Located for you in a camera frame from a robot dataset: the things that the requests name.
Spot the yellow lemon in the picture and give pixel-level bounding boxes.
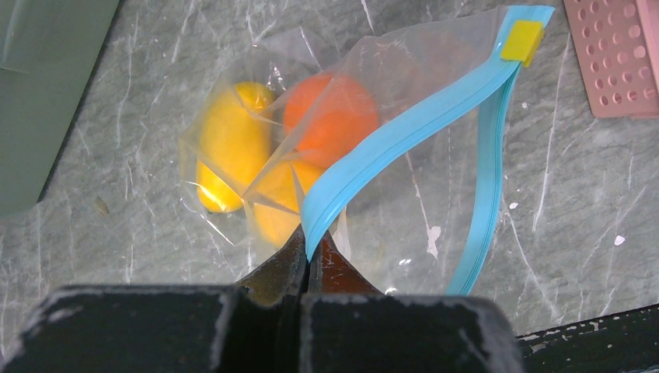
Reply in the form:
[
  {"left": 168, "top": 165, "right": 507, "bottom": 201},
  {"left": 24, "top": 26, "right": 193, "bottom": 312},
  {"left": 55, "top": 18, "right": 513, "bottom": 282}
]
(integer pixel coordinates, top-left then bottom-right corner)
[{"left": 253, "top": 159, "right": 325, "bottom": 249}]

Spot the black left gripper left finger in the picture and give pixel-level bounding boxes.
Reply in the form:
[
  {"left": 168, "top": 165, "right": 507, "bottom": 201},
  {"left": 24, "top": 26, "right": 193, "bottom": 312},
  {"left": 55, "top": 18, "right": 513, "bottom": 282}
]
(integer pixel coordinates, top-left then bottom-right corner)
[{"left": 1, "top": 229, "right": 309, "bottom": 372}]

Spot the pink plastic basket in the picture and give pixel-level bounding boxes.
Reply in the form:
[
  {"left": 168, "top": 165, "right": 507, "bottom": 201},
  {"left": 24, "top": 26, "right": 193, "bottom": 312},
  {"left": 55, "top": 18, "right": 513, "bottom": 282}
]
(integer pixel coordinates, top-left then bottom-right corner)
[{"left": 563, "top": 0, "right": 658, "bottom": 118}]

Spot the grey green storage box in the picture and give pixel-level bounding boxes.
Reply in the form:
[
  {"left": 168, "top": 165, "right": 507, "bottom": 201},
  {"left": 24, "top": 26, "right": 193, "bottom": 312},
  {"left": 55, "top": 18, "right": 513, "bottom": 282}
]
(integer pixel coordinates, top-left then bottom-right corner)
[{"left": 1, "top": 0, "right": 119, "bottom": 215}]

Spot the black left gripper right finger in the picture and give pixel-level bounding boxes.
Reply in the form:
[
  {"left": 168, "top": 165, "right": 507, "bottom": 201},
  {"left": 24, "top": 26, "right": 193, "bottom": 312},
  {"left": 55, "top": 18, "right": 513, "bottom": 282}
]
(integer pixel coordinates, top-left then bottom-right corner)
[{"left": 299, "top": 236, "right": 525, "bottom": 372}]

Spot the orange fruit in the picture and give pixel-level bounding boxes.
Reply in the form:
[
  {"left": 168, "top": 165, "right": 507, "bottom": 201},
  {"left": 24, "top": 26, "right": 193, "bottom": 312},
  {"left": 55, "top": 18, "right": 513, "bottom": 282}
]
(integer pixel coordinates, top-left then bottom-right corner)
[{"left": 283, "top": 74, "right": 379, "bottom": 168}]

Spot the yellow mango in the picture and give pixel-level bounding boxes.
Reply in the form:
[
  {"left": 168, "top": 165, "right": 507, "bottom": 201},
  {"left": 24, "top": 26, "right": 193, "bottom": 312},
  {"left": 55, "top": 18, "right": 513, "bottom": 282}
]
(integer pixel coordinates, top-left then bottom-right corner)
[{"left": 196, "top": 82, "right": 275, "bottom": 213}]

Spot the clear zip top bag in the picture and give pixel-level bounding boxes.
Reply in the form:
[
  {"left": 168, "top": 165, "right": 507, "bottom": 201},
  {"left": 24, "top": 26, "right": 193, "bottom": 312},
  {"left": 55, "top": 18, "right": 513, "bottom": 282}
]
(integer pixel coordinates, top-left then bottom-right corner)
[{"left": 178, "top": 5, "right": 555, "bottom": 295}]

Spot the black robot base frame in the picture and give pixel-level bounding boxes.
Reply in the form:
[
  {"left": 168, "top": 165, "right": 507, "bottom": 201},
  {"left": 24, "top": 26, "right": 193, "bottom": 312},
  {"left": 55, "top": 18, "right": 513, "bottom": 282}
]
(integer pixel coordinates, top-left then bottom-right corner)
[{"left": 518, "top": 304, "right": 658, "bottom": 372}]

